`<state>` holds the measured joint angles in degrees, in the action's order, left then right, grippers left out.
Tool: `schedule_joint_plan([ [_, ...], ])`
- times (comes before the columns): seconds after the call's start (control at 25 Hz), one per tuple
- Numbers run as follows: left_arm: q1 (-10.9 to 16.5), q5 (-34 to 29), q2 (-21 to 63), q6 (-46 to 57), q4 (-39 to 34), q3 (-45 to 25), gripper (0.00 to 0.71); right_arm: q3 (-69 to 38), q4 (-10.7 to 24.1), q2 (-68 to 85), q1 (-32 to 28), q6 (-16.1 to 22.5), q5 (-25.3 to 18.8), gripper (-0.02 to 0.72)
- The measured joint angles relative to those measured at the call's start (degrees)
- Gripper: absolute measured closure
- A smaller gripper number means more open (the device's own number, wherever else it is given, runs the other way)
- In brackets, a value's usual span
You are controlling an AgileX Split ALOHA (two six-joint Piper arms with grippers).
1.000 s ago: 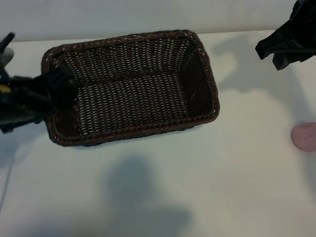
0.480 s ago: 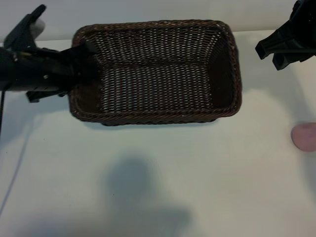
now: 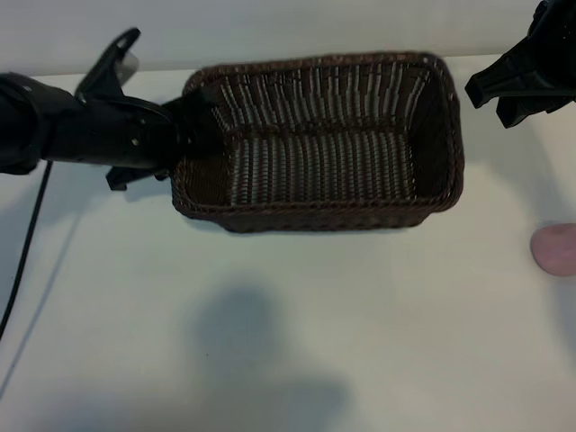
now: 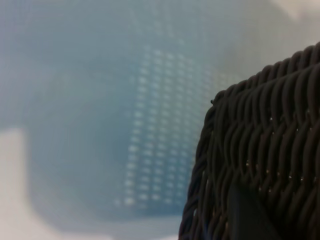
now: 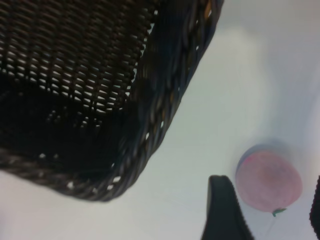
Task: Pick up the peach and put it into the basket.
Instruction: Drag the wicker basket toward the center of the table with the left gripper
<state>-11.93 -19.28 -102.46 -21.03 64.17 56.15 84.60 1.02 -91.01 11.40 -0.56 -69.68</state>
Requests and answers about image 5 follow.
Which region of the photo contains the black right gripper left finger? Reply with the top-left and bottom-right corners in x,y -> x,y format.
201,174 -> 256,240

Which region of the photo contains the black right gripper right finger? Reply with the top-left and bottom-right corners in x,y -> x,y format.
308,174 -> 320,234

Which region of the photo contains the pink peach with green leaf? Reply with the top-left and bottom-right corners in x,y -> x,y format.
234,146 -> 304,218

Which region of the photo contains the dark brown woven wicker basket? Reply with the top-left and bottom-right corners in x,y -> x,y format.
0,0 -> 226,204

